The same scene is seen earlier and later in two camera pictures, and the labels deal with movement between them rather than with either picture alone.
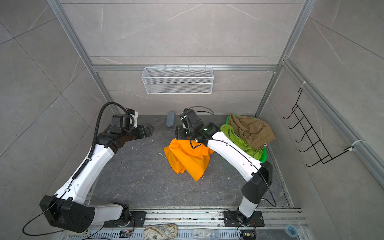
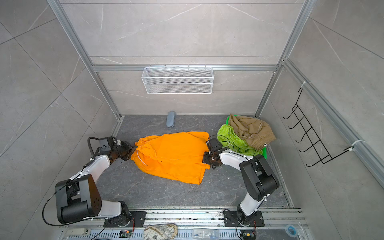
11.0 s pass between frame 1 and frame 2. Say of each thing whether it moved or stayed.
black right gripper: moved
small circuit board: stayed
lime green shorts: stayed
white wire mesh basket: stayed
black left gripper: moved
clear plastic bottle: stayed
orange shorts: moved
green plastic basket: stayed
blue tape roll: stayed
